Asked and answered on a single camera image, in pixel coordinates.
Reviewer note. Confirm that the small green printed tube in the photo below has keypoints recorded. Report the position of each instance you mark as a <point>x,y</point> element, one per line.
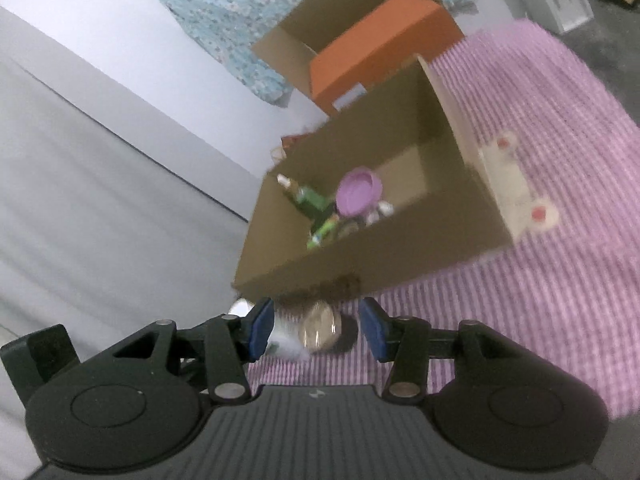
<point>325,227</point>

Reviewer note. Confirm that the large cardboard box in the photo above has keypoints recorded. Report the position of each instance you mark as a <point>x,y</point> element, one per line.
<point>360,265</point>

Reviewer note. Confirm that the white plastic bottle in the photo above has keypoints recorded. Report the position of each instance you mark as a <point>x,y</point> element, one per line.
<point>285,335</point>

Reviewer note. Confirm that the cardboard box with raised flaps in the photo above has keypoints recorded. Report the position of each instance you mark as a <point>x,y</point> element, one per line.
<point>300,45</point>

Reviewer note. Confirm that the orange box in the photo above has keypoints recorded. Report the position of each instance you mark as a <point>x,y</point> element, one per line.
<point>390,30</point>

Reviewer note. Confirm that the blue floral cloth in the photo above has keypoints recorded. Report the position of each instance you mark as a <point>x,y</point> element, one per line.
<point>215,10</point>

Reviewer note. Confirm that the cream toy with red dots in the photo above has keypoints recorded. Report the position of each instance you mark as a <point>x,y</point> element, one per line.
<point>510,185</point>

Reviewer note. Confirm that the white charger plug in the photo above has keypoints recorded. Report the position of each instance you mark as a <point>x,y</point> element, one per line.
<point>385,207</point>

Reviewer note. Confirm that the purple plastic bowl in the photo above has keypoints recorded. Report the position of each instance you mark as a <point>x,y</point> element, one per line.
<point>357,192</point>

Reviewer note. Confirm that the green dropper bottle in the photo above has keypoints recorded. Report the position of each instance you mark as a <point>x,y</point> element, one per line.
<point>310,197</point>

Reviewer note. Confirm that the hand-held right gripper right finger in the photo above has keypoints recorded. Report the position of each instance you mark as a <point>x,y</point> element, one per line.
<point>374,327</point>

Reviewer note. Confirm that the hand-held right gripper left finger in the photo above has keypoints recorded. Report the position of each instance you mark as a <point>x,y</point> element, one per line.
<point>261,327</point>

